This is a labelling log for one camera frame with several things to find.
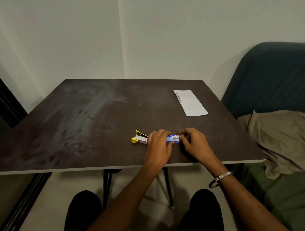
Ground person's right hand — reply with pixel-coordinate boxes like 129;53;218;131
178;127;219;165

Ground person's left hand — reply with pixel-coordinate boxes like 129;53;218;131
144;129;175;170

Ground yellow and silver stapler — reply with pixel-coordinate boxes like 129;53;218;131
131;130;149;145

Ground white papers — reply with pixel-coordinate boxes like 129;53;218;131
173;89;209;117

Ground person's left forearm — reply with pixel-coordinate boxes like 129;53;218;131
87;164;160;231

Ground person's right forearm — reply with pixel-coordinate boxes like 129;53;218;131
205;159;289;231

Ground black metal table leg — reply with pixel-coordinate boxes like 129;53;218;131
163;166;175;209
102;168;123;210

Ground beige cloth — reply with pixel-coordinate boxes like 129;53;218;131
237;109;305;181

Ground dark green sofa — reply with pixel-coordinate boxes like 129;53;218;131
221;42;305;231

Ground silver bracelet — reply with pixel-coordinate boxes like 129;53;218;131
208;171;234;189

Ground black sliding door frame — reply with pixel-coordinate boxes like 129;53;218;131
0;77;52;231

